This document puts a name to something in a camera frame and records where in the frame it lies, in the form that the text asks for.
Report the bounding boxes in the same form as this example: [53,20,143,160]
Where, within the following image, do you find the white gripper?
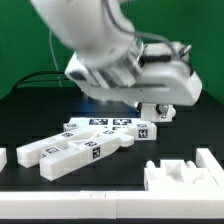
[65,42,202,118]

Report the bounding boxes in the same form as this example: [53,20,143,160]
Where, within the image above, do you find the white chair seat block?
[144,159,222,192]

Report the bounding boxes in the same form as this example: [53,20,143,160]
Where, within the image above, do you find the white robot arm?
[30,0,202,116]

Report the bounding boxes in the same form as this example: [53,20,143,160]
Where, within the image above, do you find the front long chair side piece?
[39,133,134,181]

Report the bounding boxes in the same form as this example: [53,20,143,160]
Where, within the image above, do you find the long chair side piece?
[39,133,134,181]
[16,125,134,168]

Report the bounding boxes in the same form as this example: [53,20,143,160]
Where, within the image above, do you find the rear long chair side piece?
[16,125,134,168]

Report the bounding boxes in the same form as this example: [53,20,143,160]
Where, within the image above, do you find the white left border block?
[0,148,7,172]

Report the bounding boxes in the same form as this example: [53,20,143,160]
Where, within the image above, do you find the flat white tagged base plate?
[63,117,153,131]

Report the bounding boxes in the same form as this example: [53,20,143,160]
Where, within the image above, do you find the white right border rail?
[196,148,224,191]

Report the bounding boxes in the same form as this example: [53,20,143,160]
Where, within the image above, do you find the white border rail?
[196,148,224,191]
[0,191,224,219]

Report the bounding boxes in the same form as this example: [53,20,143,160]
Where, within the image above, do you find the grey corrugated arm hose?
[103,0,188,61]

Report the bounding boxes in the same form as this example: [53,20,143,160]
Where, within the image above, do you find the grey cable on stand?
[48,29,64,88]

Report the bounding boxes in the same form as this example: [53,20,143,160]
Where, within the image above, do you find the white front border rail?
[0,191,224,219]

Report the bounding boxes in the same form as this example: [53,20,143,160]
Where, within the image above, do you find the black cables on table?
[11,69,73,93]

